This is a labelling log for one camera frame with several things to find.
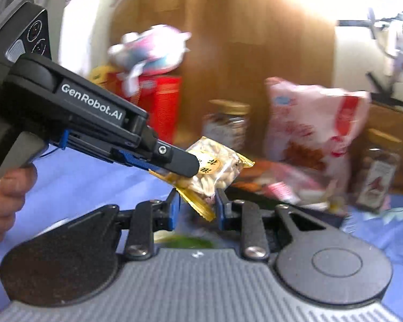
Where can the wooden board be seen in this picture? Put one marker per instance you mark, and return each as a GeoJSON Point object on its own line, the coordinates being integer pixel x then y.
{"type": "Point", "coordinates": [235, 46]}

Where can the yellow plush toy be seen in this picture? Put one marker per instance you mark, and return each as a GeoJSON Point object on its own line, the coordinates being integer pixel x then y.
{"type": "Point", "coordinates": [99, 75]}

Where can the green snack packet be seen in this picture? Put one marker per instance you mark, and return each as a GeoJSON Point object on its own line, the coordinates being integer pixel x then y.
{"type": "Point", "coordinates": [181, 241]}

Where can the nut jar gold lid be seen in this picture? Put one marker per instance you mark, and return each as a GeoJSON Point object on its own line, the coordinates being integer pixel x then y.
{"type": "Point", "coordinates": [227, 123]}
{"type": "Point", "coordinates": [377, 170]}

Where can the left nut jar gold lid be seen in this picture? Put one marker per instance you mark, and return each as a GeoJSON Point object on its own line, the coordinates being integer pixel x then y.
{"type": "Point", "coordinates": [227, 123]}

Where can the yellow peanut snack packet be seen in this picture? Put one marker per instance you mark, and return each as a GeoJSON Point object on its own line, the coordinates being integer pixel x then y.
{"type": "Point", "coordinates": [219, 166]}

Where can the red spicy snack packet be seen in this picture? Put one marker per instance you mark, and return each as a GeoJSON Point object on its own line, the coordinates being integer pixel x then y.
{"type": "Point", "coordinates": [262, 174]}

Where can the pink candy box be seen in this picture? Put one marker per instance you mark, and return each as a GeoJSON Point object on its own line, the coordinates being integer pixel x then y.
{"type": "Point", "coordinates": [296, 189]}

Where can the red gift bag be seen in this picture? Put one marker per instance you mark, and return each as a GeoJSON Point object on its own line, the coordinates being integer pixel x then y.
{"type": "Point", "coordinates": [158, 95]}

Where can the black tin snack box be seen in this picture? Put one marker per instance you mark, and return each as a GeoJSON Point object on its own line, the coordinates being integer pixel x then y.
{"type": "Point", "coordinates": [267, 203]}

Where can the pink twist snack bag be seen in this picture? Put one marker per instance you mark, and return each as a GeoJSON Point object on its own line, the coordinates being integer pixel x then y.
{"type": "Point", "coordinates": [313, 126]}

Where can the right nut jar gold lid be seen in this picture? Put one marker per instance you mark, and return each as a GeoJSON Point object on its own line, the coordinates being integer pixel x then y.
{"type": "Point", "coordinates": [377, 170]}

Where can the blue printed tablecloth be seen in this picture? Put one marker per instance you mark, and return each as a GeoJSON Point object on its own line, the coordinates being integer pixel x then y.
{"type": "Point", "coordinates": [71, 184]}

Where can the pink blue plush toy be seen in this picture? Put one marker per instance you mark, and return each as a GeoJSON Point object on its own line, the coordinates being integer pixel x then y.
{"type": "Point", "coordinates": [157, 51]}

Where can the person left hand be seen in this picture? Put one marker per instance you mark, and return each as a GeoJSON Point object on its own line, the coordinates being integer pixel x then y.
{"type": "Point", "coordinates": [14, 186]}

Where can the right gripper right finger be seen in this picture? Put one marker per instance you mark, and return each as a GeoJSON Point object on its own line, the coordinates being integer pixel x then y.
{"type": "Point", "coordinates": [245, 217]}

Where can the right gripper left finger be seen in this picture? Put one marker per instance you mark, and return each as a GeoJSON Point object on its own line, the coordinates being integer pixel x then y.
{"type": "Point", "coordinates": [147, 218]}

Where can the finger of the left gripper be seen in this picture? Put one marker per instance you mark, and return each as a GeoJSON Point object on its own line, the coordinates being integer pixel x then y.
{"type": "Point", "coordinates": [169, 157]}
{"type": "Point", "coordinates": [127, 159]}

